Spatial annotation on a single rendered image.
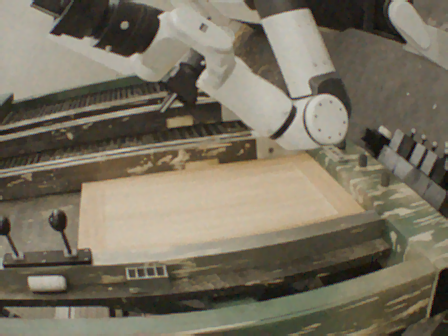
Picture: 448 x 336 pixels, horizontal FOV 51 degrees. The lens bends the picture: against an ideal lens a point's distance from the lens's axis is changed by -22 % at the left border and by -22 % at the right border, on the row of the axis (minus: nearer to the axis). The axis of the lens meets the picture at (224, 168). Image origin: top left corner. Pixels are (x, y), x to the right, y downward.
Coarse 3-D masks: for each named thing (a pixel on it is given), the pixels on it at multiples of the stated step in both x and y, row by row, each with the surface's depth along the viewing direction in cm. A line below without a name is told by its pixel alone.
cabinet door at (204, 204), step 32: (256, 160) 141; (288, 160) 139; (96, 192) 128; (128, 192) 128; (160, 192) 126; (192, 192) 125; (224, 192) 124; (256, 192) 122; (288, 192) 121; (320, 192) 118; (96, 224) 111; (128, 224) 111; (160, 224) 110; (192, 224) 110; (224, 224) 109; (256, 224) 108; (288, 224) 105
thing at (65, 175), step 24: (168, 144) 140; (192, 144) 138; (216, 144) 138; (240, 144) 139; (264, 144) 141; (24, 168) 134; (48, 168) 131; (72, 168) 133; (96, 168) 134; (120, 168) 136; (144, 168) 137; (168, 168) 138; (0, 192) 130; (24, 192) 132; (48, 192) 133
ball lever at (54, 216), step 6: (54, 210) 82; (60, 210) 82; (54, 216) 81; (60, 216) 81; (66, 216) 83; (54, 222) 81; (60, 222) 81; (66, 222) 82; (54, 228) 81; (60, 228) 81; (66, 240) 86; (66, 246) 88; (66, 252) 89; (72, 252) 90
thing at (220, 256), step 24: (360, 216) 100; (216, 240) 97; (240, 240) 96; (264, 240) 96; (288, 240) 95; (312, 240) 95; (336, 240) 96; (360, 240) 98; (0, 264) 88; (96, 264) 89; (120, 264) 90; (144, 264) 91; (168, 264) 92; (192, 264) 92; (216, 264) 93; (240, 264) 94; (264, 264) 95
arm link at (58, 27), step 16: (80, 0) 66; (96, 0) 69; (112, 0) 76; (128, 0) 74; (64, 16) 68; (80, 16) 68; (96, 16) 69; (112, 16) 71; (128, 16) 72; (64, 32) 73; (80, 32) 73; (96, 32) 73; (112, 32) 72; (128, 32) 73; (112, 48) 75
